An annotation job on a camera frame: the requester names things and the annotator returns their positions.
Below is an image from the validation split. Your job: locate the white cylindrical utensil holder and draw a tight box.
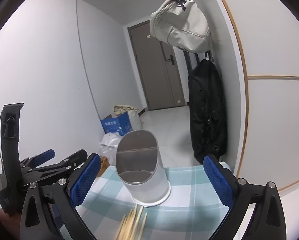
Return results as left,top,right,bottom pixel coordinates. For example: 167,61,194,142
115,130,171,208

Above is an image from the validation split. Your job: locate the black hanging bag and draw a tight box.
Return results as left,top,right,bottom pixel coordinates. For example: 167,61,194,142
188,59,228,164

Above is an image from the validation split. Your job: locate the blue cardboard box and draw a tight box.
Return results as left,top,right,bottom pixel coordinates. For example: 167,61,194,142
101,112,134,137

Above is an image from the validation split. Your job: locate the grey-brown door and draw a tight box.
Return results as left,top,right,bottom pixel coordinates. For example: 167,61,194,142
128,21,186,111

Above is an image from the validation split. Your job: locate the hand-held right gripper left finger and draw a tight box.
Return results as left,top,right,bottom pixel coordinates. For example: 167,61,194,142
20,153,101,240

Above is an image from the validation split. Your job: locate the beige crumpled cloth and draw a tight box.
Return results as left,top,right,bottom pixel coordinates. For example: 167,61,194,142
113,104,140,117

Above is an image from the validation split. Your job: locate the white plastic bag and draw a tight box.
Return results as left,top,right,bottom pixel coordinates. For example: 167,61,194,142
99,132,124,166

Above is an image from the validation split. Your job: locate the beige backpack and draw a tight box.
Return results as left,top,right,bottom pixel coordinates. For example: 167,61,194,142
149,0,213,53

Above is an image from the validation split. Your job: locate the bunch of wooden chopsticks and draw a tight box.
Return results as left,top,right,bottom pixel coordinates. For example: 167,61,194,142
115,204,149,240

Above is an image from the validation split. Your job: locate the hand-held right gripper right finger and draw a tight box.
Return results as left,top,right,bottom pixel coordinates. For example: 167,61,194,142
203,154,287,240

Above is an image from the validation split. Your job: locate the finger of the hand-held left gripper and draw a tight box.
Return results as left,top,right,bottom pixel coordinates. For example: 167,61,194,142
20,149,55,172
30,149,88,186

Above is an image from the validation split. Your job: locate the teal checked tablecloth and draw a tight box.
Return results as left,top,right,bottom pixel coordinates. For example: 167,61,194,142
75,162,234,240

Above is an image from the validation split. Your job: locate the brown wooden object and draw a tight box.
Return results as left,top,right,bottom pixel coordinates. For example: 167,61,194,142
100,156,110,173

